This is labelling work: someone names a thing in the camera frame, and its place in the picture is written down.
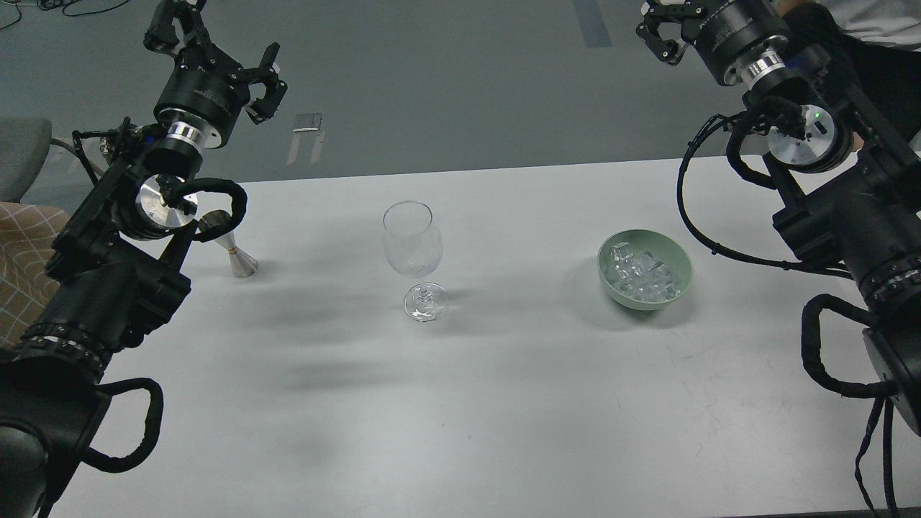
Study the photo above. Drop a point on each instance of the green bowl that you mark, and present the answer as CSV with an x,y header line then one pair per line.
x,y
660,246

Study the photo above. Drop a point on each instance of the silver metal jigger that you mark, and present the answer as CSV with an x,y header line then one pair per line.
x,y
242,265

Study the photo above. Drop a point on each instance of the seated person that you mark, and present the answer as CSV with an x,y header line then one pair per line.
x,y
872,45

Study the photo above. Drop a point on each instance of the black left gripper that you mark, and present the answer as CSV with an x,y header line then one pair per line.
x,y
206,83

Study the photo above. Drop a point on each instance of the checkered beige cushion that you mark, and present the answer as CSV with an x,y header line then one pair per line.
x,y
27,235

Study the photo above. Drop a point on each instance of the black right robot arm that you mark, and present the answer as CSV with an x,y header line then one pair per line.
x,y
849,183

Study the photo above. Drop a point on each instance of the clear wine glass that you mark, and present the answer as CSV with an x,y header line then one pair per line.
x,y
412,245

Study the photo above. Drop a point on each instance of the pile of clear ice cubes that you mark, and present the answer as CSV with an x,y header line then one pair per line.
x,y
640,276

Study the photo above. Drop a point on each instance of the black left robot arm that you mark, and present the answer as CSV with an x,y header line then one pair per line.
x,y
118,263

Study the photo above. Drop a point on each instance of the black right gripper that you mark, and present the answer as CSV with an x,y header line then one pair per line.
x,y
739,42

